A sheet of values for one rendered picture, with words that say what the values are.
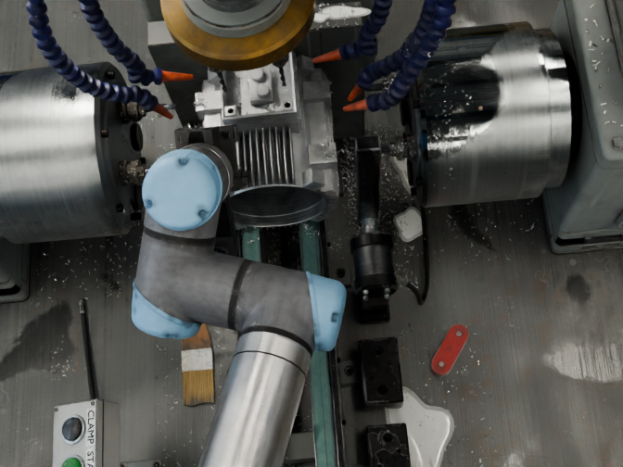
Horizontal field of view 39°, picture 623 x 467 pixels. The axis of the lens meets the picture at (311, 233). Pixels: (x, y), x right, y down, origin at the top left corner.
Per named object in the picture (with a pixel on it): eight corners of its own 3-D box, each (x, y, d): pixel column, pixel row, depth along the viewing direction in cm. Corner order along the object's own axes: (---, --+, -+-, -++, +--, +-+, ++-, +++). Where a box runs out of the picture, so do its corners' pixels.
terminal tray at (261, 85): (223, 69, 129) (215, 42, 122) (297, 61, 128) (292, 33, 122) (227, 143, 125) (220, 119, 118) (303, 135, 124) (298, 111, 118)
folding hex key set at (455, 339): (444, 380, 139) (446, 378, 137) (426, 370, 139) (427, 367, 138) (471, 333, 141) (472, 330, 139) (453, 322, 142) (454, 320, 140)
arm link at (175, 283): (220, 355, 90) (238, 250, 88) (115, 331, 91) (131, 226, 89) (238, 334, 97) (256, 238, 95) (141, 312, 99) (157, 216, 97)
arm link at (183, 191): (130, 232, 87) (144, 145, 85) (152, 214, 97) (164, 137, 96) (209, 246, 87) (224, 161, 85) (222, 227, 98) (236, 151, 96)
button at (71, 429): (69, 420, 115) (60, 418, 113) (88, 416, 114) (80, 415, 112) (69, 443, 114) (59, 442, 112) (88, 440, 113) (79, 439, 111)
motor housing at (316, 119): (212, 119, 143) (190, 58, 125) (330, 108, 143) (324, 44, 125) (218, 236, 136) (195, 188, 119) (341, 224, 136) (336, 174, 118)
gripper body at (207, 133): (239, 121, 112) (228, 128, 100) (247, 189, 113) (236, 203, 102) (179, 127, 112) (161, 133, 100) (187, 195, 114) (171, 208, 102)
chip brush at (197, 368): (179, 283, 147) (178, 281, 146) (209, 280, 147) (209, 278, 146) (184, 407, 140) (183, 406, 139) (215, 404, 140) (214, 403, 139)
